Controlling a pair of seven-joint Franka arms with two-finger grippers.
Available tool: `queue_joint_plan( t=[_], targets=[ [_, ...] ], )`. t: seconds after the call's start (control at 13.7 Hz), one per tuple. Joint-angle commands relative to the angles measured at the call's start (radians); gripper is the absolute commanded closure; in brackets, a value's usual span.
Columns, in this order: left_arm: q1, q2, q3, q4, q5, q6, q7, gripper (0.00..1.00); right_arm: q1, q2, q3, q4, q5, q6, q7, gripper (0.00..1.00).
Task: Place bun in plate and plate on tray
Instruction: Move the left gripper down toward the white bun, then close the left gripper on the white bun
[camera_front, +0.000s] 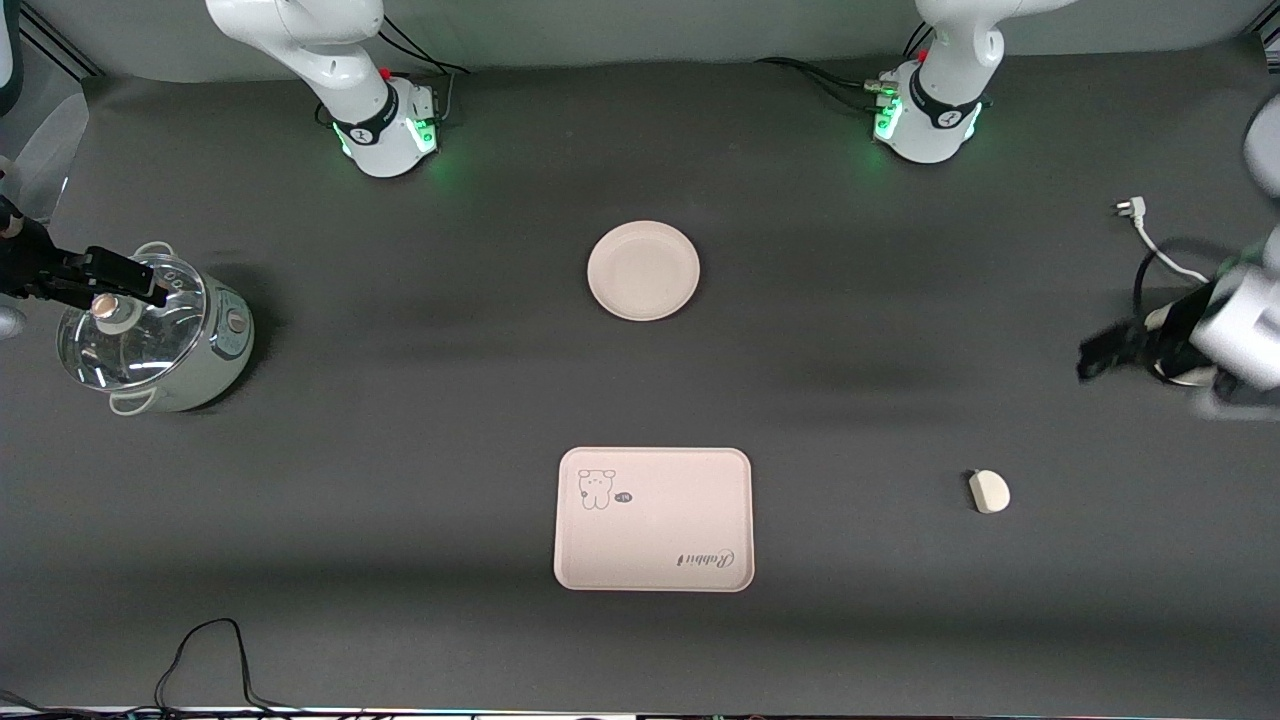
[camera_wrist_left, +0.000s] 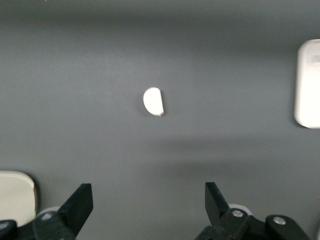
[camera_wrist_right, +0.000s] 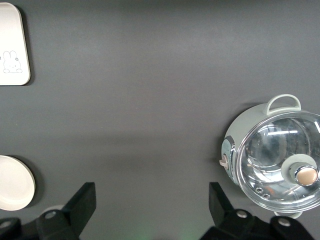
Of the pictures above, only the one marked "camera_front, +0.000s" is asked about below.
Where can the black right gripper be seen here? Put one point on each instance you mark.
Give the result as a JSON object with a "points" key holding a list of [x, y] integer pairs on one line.
{"points": [[27, 262]]}

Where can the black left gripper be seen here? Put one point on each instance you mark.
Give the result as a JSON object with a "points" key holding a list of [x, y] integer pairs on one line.
{"points": [[1178, 323]]}

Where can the white steamed bun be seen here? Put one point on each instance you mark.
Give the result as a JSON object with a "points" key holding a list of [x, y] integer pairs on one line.
{"points": [[990, 492]]}

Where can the round beige plate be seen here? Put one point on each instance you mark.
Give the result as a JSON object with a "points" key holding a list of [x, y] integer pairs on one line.
{"points": [[643, 270]]}

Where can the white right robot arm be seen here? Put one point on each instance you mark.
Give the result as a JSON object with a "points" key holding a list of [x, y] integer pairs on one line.
{"points": [[370, 130]]}

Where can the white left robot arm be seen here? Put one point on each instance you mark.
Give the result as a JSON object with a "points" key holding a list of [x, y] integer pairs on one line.
{"points": [[935, 120]]}

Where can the beige rectangular rabbit tray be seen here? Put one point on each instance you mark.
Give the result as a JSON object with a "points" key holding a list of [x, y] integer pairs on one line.
{"points": [[655, 520]]}

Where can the glass pot lid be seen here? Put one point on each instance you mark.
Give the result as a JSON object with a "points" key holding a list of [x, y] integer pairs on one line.
{"points": [[130, 340]]}

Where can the pale green electric pot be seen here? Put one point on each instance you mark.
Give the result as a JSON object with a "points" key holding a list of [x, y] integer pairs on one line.
{"points": [[215, 350]]}

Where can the black frame rail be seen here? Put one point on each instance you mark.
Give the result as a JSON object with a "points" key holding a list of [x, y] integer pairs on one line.
{"points": [[60, 45]]}

